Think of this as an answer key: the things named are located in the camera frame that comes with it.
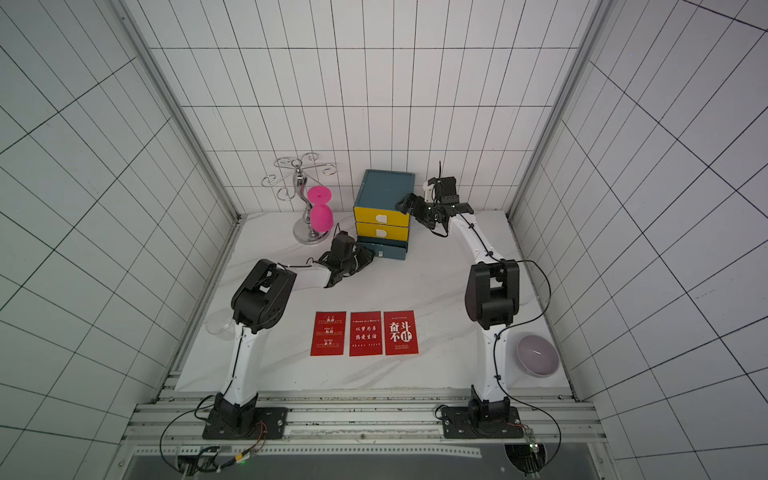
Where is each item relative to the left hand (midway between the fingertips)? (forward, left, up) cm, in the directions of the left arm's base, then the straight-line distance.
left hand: (373, 257), depth 105 cm
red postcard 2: (-28, -9, -1) cm, 29 cm away
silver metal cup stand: (+12, +28, -1) cm, 30 cm away
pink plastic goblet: (+6, +17, +16) cm, 24 cm away
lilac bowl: (-34, -48, 0) cm, 59 cm away
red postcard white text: (-28, +12, -1) cm, 31 cm away
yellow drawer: (+2, -3, +19) cm, 19 cm away
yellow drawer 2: (+3, -3, +10) cm, 12 cm away
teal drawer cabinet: (+15, -4, +19) cm, 25 cm away
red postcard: (-28, +1, -1) cm, 28 cm away
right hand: (+8, -13, +18) cm, 24 cm away
